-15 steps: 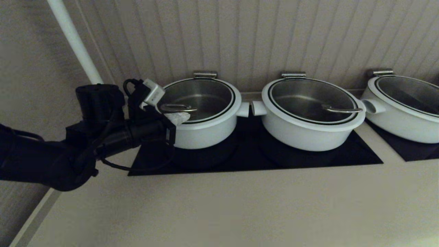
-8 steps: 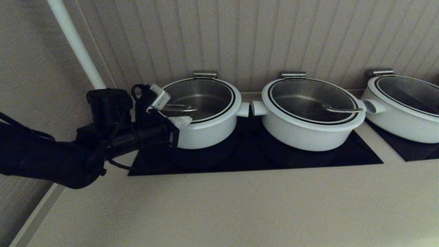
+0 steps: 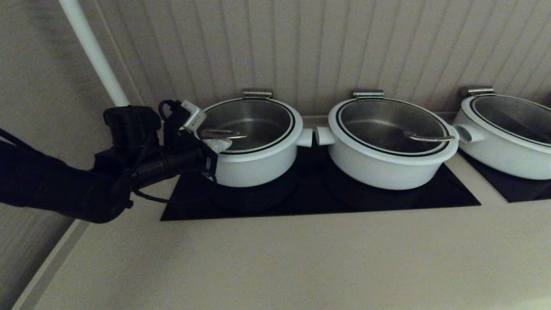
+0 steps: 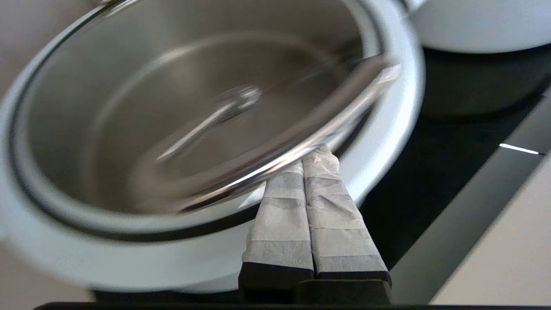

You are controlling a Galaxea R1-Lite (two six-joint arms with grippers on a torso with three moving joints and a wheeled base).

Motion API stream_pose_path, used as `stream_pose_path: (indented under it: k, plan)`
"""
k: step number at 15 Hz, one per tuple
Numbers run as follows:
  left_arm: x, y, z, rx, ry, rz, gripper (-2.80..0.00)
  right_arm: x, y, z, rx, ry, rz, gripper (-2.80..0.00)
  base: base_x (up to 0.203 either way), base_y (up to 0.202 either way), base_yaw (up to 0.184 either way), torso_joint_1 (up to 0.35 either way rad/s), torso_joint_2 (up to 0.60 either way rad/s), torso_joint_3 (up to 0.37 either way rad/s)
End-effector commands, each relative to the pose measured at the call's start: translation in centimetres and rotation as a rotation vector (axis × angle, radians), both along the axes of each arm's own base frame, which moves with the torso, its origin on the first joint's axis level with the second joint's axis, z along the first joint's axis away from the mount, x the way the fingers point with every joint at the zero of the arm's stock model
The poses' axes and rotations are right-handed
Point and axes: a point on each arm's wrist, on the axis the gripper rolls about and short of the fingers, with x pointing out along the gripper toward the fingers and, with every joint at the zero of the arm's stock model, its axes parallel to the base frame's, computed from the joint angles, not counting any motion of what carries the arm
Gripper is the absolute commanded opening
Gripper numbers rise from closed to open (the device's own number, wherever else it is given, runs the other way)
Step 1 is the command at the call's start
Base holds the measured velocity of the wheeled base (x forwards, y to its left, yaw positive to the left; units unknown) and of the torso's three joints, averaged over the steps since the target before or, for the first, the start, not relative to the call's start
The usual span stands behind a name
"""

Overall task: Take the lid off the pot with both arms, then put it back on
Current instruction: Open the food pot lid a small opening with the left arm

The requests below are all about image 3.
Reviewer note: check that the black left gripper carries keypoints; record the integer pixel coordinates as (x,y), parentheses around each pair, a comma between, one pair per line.
(196,150)

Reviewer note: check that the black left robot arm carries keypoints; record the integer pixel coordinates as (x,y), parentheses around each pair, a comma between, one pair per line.
(51,185)

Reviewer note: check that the white cooking pot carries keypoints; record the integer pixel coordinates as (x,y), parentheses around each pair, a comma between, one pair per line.
(495,155)
(254,168)
(379,172)

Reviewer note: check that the long black glass cooktop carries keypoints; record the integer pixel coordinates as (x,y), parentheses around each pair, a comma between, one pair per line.
(310,198)

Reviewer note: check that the white vertical pipe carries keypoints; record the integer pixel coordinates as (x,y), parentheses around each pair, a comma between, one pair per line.
(97,56)

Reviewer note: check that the short black glass cooktop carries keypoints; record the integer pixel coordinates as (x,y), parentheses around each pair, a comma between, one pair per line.
(512,189)

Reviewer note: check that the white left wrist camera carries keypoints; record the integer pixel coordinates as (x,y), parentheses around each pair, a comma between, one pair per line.
(193,116)

